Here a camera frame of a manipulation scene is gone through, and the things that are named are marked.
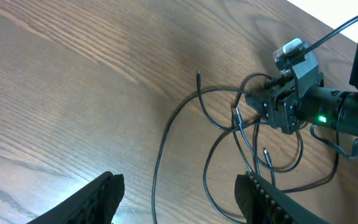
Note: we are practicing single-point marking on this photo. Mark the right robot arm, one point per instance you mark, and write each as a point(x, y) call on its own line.
point(339, 107)

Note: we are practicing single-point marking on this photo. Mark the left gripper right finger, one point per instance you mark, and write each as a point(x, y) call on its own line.
point(261, 202)

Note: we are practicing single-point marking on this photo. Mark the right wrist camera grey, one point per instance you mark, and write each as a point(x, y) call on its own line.
point(303, 67)

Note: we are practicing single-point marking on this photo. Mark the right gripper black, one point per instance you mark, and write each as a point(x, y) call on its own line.
point(280, 108)

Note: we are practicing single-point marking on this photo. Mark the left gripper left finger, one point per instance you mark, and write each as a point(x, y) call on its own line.
point(96, 202)

